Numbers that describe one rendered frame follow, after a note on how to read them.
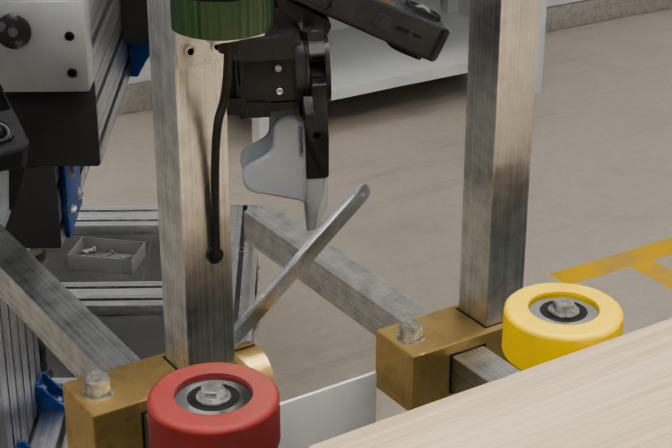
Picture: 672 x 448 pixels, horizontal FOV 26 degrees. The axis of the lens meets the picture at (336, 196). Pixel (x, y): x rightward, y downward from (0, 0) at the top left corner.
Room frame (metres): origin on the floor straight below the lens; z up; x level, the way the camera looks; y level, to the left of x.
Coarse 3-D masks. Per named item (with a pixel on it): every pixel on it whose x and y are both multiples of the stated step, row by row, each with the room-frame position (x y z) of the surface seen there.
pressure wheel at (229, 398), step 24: (168, 384) 0.77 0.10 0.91; (192, 384) 0.77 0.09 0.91; (216, 384) 0.76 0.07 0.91; (240, 384) 0.77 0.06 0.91; (264, 384) 0.77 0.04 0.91; (168, 408) 0.74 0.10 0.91; (192, 408) 0.74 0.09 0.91; (216, 408) 0.74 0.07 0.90; (240, 408) 0.74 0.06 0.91; (264, 408) 0.74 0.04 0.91; (168, 432) 0.72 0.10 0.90; (192, 432) 0.72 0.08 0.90; (216, 432) 0.72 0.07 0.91; (240, 432) 0.72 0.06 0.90; (264, 432) 0.73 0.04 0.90
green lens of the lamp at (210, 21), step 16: (176, 0) 0.80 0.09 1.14; (192, 0) 0.79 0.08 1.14; (240, 0) 0.79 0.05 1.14; (256, 0) 0.80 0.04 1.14; (272, 0) 0.81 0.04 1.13; (176, 16) 0.80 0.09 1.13; (192, 16) 0.79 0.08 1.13; (208, 16) 0.79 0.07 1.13; (224, 16) 0.79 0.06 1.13; (240, 16) 0.79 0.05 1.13; (256, 16) 0.80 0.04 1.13; (272, 16) 0.81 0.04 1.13; (176, 32) 0.80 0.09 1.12; (192, 32) 0.79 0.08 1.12; (208, 32) 0.79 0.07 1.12; (224, 32) 0.79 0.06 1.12; (240, 32) 0.79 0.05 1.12; (256, 32) 0.80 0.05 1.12
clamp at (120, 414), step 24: (144, 360) 0.86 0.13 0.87; (168, 360) 0.86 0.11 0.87; (240, 360) 0.86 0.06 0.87; (264, 360) 0.87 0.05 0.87; (72, 384) 0.83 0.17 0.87; (120, 384) 0.83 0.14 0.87; (144, 384) 0.83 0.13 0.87; (72, 408) 0.82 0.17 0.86; (96, 408) 0.80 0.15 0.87; (120, 408) 0.80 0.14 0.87; (144, 408) 0.81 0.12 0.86; (72, 432) 0.82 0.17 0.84; (96, 432) 0.79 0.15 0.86; (120, 432) 0.80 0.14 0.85; (144, 432) 0.81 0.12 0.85
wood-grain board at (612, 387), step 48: (624, 336) 0.84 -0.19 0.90; (528, 384) 0.78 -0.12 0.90; (576, 384) 0.78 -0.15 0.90; (624, 384) 0.78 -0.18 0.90; (384, 432) 0.72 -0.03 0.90; (432, 432) 0.72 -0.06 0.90; (480, 432) 0.72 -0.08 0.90; (528, 432) 0.72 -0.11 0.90; (576, 432) 0.72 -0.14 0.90; (624, 432) 0.72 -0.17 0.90
